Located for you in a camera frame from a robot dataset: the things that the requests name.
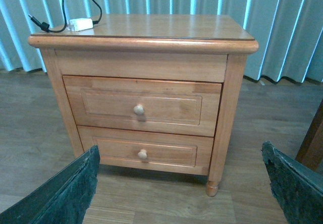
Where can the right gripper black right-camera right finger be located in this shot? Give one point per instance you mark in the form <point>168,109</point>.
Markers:
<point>297,189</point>

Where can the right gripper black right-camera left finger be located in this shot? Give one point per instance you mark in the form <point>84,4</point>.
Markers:
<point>64,198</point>

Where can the wooden drawer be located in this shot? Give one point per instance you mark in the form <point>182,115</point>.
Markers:
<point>165,152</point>
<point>189,108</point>

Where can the white charger adapter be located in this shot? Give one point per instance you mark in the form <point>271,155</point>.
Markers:
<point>80,24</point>

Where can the round lower drawer knob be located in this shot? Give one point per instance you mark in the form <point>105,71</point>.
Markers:
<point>142,154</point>

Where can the round drawer knob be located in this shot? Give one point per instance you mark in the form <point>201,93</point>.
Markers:
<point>142,154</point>
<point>138,110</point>

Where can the round upper drawer knob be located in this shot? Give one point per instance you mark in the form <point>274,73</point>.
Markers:
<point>138,110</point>

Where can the dark wooden furniture leg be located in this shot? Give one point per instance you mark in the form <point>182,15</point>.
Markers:
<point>310,152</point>

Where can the wooden nightstand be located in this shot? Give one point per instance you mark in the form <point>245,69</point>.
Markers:
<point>186,48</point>

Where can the grey pleated curtain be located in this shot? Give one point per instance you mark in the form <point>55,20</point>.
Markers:
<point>289,32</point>

